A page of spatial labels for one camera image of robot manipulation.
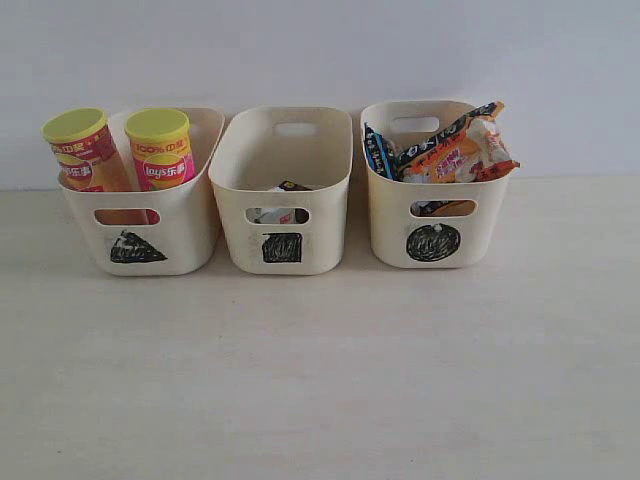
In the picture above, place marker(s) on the purple juice box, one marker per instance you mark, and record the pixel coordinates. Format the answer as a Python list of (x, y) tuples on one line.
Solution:
[(289, 186)]

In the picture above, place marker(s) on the white blue milk carton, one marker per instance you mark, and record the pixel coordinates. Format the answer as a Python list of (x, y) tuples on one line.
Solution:
[(271, 215)]

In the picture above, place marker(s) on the blue noodle packet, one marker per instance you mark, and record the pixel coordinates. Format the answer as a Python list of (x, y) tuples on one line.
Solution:
[(380, 154)]

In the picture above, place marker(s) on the orange snack bag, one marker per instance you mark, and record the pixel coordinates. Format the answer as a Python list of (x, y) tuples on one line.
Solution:
[(467, 151)]

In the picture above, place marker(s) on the pink Lays chips can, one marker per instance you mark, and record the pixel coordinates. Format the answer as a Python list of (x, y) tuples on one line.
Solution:
[(161, 148)]

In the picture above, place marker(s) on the yellow Lays chips can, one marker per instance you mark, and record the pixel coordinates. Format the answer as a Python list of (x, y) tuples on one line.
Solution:
[(87, 155)]

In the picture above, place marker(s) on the middle cream plastic bin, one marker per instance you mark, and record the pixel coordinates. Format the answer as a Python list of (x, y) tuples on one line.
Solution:
[(262, 147)]

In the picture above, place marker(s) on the cream plastic bin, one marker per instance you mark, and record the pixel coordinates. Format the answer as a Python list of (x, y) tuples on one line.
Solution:
[(262, 147), (416, 225), (185, 236)]

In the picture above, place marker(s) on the right cream plastic bin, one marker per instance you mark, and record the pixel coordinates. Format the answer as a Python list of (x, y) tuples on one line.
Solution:
[(416, 225)]

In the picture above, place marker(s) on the left cream plastic bin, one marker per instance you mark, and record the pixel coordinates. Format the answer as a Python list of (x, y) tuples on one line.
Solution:
[(185, 236)]

